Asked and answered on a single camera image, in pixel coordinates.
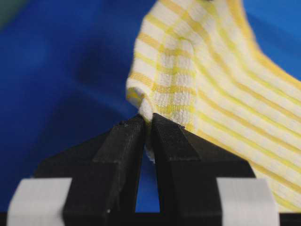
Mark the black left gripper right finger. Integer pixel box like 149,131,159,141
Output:
150,113,280,226

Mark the yellow checked towel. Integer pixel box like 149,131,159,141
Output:
126,0,301,212

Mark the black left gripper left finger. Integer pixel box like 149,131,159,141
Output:
7,114,145,226

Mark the blue table cloth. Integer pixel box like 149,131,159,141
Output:
0,0,301,214

